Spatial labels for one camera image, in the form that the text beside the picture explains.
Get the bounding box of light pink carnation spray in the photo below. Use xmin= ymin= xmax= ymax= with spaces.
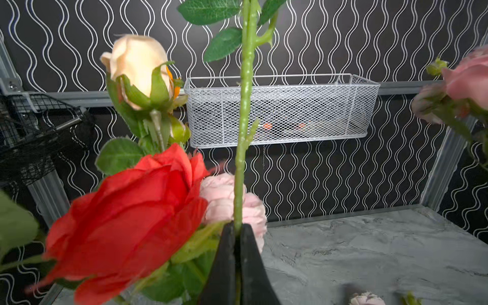
xmin=348 ymin=292 xmax=422 ymax=305

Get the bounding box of pink flower spray stem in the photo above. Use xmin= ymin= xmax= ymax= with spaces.
xmin=410 ymin=44 xmax=487 ymax=170

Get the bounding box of pale pink flower spray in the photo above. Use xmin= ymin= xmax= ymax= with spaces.
xmin=199 ymin=172 xmax=268 ymax=254

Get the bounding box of cream bud flower stem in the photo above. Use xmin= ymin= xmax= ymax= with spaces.
xmin=100 ymin=34 xmax=191 ymax=154

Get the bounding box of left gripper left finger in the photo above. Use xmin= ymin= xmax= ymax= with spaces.
xmin=197 ymin=222 xmax=236 ymax=305

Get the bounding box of white flower spray stem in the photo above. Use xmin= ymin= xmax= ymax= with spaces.
xmin=177 ymin=0 xmax=285 ymax=233

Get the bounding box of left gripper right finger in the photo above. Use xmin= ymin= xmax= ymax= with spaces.
xmin=240 ymin=224 xmax=281 ymax=305

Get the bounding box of black wire wall basket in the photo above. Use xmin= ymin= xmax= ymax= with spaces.
xmin=1 ymin=93 xmax=95 ymax=186

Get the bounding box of white mesh wall basket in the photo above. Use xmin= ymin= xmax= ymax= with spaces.
xmin=184 ymin=73 xmax=380 ymax=149

